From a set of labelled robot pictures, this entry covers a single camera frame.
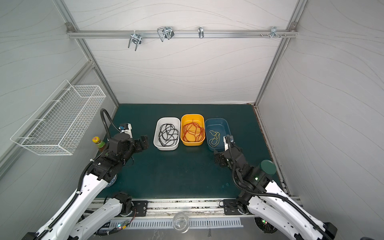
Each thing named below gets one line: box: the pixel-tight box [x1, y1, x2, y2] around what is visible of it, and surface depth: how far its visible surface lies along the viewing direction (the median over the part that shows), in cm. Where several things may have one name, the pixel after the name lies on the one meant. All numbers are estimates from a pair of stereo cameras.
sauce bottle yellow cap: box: [92, 136, 106, 152], surface depth 82 cm
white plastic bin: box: [153, 117, 181, 151], surface depth 103 cm
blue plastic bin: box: [205, 118, 232, 152], surface depth 103 cm
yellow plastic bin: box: [180, 113, 206, 147], surface depth 106 cm
